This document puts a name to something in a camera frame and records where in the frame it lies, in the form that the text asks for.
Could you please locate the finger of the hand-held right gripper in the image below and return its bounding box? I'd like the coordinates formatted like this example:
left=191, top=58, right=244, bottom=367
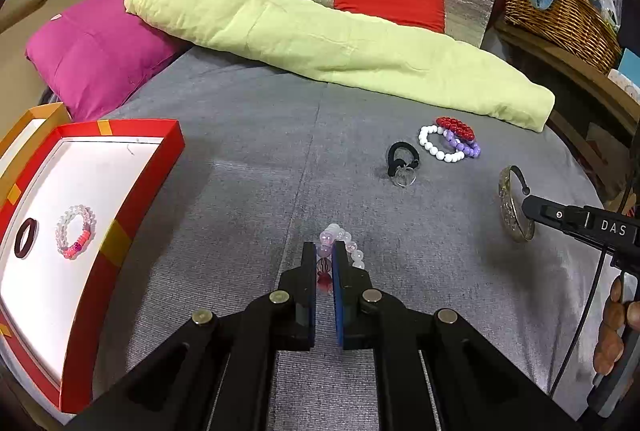
left=522, top=194, right=586, bottom=232

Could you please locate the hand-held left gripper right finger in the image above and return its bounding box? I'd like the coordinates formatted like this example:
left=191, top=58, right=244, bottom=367
left=332, top=241, right=583, bottom=431

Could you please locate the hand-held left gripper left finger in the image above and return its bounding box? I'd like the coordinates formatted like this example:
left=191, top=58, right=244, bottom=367
left=65, top=241, right=318, bottom=431

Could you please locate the gold bangle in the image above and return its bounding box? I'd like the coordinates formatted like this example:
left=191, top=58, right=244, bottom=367
left=496, top=165, right=538, bottom=243

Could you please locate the clear bead bracelet red charm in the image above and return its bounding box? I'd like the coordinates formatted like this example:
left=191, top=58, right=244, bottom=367
left=319, top=223, right=366, bottom=294

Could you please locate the purple bead bracelet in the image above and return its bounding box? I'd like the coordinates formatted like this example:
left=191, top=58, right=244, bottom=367
left=442, top=131, right=483, bottom=159

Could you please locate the black hair tie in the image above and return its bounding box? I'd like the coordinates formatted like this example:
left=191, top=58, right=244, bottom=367
left=386, top=142, right=422, bottom=179

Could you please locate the white bead bracelet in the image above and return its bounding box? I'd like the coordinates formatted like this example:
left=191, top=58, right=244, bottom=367
left=418, top=124, right=466, bottom=163

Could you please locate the red cardboard box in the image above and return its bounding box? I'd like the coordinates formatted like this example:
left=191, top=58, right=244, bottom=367
left=0, top=118, right=186, bottom=414

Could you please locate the wooden shelf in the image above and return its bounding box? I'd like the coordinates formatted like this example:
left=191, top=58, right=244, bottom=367
left=492, top=18, right=640, bottom=212

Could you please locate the wicker basket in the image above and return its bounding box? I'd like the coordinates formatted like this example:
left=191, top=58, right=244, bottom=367
left=502, top=0, right=623, bottom=74

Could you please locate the light green blanket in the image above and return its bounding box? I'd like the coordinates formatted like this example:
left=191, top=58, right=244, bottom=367
left=123, top=0, right=556, bottom=132

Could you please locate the red cushion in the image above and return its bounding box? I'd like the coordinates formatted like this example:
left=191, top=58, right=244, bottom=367
left=332, top=0, right=447, bottom=34

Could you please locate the dark maroon bangle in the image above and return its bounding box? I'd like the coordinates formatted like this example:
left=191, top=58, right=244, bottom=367
left=13, top=216, right=40, bottom=259

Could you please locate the orange cardboard box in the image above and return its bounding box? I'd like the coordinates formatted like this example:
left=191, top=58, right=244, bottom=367
left=0, top=102, right=71, bottom=192

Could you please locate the magenta pillow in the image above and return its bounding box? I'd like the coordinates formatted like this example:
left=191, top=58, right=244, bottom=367
left=25, top=0, right=193, bottom=122

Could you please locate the black cable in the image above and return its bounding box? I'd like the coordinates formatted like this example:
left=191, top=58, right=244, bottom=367
left=549, top=247, right=612, bottom=397

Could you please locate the small metal ring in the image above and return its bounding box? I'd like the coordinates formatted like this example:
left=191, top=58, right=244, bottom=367
left=391, top=164, right=418, bottom=187

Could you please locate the clear and coral bead bracelet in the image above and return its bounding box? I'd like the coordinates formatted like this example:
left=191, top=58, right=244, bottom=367
left=55, top=205, right=96, bottom=260

